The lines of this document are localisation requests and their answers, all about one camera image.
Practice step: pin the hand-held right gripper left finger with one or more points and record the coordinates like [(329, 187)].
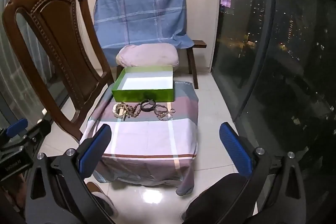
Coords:
[(94, 145)]

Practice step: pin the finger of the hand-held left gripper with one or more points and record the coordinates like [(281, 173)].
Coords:
[(17, 126), (39, 130)]

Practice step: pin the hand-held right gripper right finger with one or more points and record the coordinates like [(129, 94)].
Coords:
[(236, 150)]

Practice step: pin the cream wrist watch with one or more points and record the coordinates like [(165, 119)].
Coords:
[(117, 109)]

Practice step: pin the green cardboard box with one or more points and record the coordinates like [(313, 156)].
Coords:
[(141, 95)]

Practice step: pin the person's dark trouser leg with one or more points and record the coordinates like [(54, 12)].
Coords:
[(218, 200)]

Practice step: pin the person's slipper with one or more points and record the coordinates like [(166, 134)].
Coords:
[(102, 200)]

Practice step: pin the black wrist watch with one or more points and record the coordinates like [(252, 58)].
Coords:
[(147, 108)]

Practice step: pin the carved wooden chair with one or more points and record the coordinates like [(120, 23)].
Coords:
[(65, 43)]

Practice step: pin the dark wooden bench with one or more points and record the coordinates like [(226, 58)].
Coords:
[(191, 64)]

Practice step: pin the pink pillow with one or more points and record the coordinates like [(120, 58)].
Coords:
[(147, 54)]

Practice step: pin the blue plaid cloth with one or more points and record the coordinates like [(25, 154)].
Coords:
[(141, 11)]

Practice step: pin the dark window frame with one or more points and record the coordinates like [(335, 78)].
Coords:
[(271, 8)]

